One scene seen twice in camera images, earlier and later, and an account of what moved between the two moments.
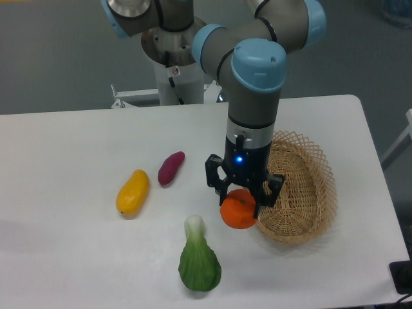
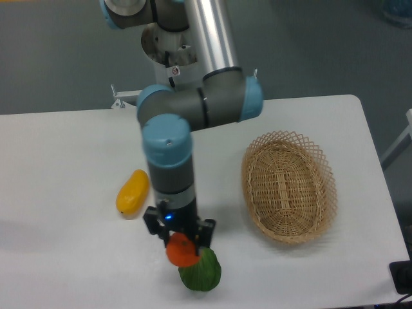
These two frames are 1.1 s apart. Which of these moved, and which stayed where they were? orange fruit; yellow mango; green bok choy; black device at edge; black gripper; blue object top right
Moved: orange fruit; black gripper
Stayed: yellow mango; blue object top right; black device at edge; green bok choy
